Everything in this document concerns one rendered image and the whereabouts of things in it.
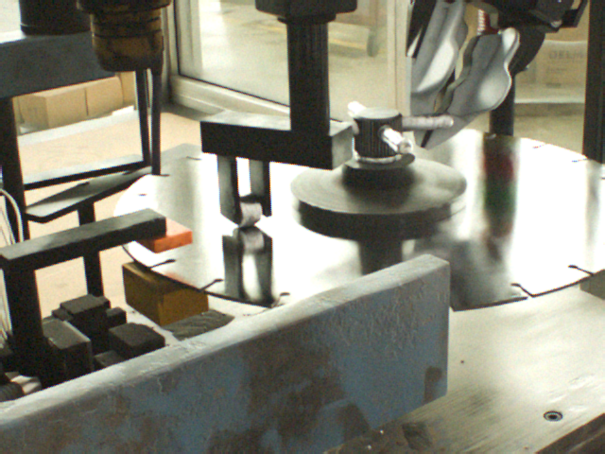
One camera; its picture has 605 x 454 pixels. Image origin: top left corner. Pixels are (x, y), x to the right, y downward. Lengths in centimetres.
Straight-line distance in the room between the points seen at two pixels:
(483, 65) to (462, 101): 3
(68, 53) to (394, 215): 27
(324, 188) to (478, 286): 15
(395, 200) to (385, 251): 5
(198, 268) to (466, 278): 14
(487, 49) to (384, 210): 13
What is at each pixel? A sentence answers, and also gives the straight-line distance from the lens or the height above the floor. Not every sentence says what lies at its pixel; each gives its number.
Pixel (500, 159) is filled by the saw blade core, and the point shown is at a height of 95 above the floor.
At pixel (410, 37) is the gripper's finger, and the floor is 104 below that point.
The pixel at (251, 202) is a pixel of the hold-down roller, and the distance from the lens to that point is 60.
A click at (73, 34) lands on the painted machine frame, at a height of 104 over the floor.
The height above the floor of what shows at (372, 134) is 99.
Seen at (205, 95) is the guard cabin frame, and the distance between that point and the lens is 166.
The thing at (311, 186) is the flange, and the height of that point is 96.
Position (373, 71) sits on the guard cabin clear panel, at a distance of 135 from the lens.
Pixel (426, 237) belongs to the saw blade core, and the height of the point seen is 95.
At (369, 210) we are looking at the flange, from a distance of 60.
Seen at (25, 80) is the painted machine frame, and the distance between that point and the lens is 73.
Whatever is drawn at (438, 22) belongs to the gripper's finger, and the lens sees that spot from 65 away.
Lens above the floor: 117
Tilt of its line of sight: 21 degrees down
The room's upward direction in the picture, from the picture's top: 2 degrees counter-clockwise
